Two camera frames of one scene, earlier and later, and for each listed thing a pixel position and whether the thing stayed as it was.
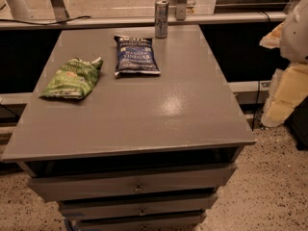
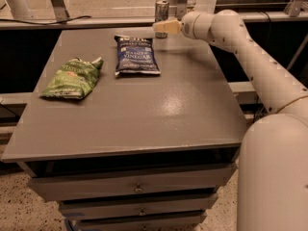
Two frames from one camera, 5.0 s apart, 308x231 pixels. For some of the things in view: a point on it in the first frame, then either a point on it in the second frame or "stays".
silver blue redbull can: x=161 y=18 stays
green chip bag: x=74 y=80 stays
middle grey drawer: x=106 y=208 stays
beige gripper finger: x=272 y=39 -> x=196 y=24
